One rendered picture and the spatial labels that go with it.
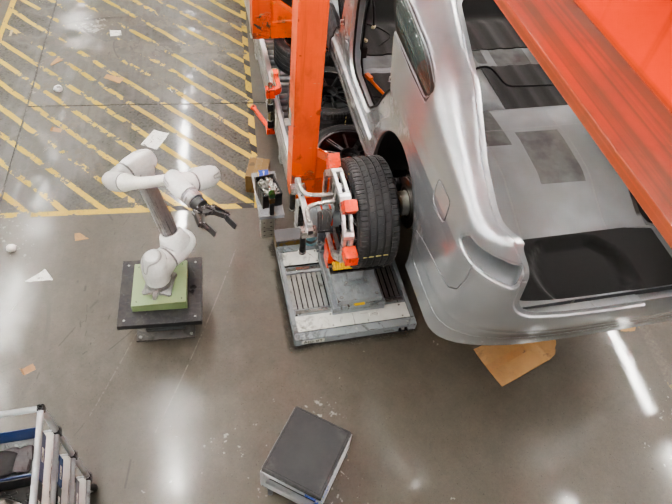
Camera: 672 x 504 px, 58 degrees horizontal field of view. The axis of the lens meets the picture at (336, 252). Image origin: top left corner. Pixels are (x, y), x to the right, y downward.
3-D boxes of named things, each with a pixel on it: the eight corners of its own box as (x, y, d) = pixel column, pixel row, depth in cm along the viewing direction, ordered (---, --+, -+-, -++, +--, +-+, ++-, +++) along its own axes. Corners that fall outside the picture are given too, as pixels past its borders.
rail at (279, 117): (309, 220, 444) (310, 200, 427) (296, 222, 443) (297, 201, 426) (261, 34, 593) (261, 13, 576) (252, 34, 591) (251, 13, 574)
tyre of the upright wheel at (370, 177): (373, 133, 365) (364, 217, 410) (335, 136, 360) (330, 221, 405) (407, 200, 318) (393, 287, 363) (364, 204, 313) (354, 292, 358)
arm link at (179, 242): (162, 264, 379) (186, 242, 391) (180, 270, 370) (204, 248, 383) (109, 161, 329) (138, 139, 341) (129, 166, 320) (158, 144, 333)
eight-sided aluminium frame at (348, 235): (348, 278, 363) (358, 217, 321) (337, 279, 362) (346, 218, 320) (329, 211, 396) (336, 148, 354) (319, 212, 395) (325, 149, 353)
